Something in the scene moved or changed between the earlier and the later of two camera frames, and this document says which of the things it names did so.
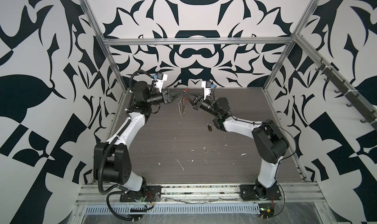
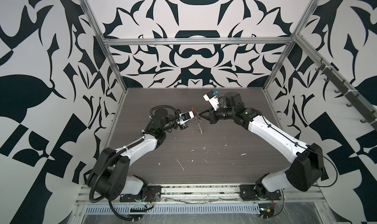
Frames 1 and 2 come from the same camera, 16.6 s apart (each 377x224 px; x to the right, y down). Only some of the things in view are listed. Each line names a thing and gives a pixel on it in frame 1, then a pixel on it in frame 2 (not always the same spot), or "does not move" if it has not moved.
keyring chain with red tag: (182, 103) to (197, 118)
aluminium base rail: (89, 193) does not move
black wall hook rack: (333, 75) does not move
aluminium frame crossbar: (200, 41) does not move
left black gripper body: (165, 97) to (183, 127)
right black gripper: (198, 103) to (212, 117)
